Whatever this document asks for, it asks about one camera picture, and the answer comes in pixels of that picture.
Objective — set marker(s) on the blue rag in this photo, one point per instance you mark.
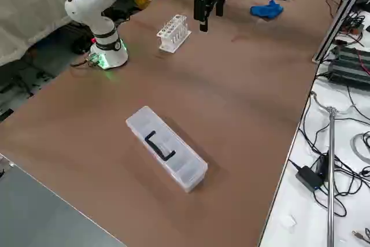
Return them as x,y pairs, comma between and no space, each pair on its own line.
266,10

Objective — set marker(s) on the clear plastic storage box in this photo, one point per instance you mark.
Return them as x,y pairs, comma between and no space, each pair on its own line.
185,169

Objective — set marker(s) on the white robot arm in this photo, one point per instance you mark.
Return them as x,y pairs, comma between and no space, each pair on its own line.
101,27

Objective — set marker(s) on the white test tube rack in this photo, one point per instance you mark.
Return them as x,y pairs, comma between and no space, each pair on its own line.
173,38

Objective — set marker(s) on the black power supply unit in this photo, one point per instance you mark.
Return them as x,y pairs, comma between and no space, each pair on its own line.
349,66

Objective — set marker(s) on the beige cloth cover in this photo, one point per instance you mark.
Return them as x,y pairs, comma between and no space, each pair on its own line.
29,12

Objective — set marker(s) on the small black power adapter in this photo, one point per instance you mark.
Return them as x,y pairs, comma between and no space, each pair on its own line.
322,166

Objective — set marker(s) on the silver metal pole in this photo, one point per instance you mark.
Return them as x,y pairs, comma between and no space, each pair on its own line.
332,171

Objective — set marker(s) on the small metal plug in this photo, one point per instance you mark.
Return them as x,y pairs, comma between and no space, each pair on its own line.
358,235

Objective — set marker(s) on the aluminium frame beam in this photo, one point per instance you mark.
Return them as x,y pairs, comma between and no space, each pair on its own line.
338,18

